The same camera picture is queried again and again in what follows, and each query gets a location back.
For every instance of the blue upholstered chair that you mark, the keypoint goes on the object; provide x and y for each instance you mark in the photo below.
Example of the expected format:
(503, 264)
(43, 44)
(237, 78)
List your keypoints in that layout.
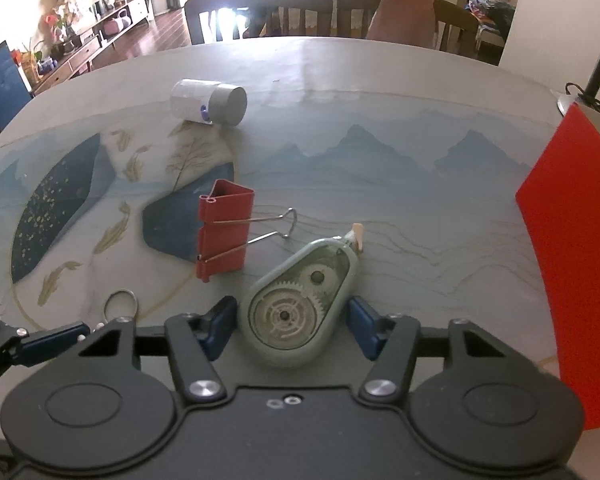
(2, 85)

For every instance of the pink towel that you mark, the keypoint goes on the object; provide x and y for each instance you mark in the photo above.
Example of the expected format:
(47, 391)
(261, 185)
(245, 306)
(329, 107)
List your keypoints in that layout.
(402, 15)

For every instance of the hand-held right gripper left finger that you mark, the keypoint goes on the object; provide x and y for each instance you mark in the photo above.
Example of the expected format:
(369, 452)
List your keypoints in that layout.
(220, 325)

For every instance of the white bottle with grey cap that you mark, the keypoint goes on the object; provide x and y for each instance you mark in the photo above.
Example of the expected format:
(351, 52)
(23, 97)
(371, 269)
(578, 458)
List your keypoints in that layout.
(200, 102)

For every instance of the woven basket planter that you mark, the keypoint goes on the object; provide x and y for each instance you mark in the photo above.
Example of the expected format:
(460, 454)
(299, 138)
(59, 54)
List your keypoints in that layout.
(28, 67)

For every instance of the potted flower plant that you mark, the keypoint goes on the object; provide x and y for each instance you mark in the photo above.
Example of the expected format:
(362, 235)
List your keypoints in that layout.
(55, 27)

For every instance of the dark wooden slatted chair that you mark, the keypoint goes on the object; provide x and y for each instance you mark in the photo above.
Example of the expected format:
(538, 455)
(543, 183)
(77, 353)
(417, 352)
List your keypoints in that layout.
(260, 5)

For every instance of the red paper sheet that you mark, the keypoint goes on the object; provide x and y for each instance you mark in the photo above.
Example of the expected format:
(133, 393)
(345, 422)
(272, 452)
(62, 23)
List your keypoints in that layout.
(580, 260)

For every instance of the brown wooden chair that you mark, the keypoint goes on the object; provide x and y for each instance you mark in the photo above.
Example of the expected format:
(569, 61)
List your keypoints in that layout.
(455, 25)

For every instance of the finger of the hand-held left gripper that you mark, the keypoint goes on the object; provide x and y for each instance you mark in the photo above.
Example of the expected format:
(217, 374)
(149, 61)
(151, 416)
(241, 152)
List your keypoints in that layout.
(55, 339)

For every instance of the wooden tv cabinet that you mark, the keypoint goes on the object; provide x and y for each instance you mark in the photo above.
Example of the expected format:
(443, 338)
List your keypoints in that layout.
(80, 55)

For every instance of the printed grey blue tablecloth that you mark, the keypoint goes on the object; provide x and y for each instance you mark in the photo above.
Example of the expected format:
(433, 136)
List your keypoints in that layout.
(380, 150)

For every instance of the pink round pouch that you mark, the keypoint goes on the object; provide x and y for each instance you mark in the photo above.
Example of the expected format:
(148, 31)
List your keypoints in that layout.
(116, 24)

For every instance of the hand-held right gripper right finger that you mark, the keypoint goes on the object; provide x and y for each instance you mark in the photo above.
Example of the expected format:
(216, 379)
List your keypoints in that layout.
(362, 325)

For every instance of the grey-green correction tape dispenser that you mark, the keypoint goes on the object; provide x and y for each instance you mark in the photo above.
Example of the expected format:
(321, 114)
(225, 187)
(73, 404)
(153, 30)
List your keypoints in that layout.
(295, 310)

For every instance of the red binder clip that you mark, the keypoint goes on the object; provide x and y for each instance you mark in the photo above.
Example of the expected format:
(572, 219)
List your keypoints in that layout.
(225, 220)

